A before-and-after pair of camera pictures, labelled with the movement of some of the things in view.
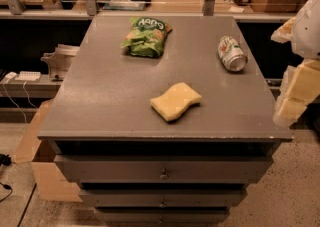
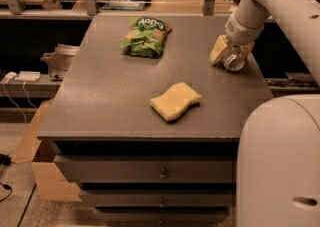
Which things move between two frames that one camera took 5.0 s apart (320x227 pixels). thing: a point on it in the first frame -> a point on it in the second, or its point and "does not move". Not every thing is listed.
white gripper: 308,31 -> 240,34
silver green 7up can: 231,54 does not move
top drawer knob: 164,176 does not move
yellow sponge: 175,101 does not move
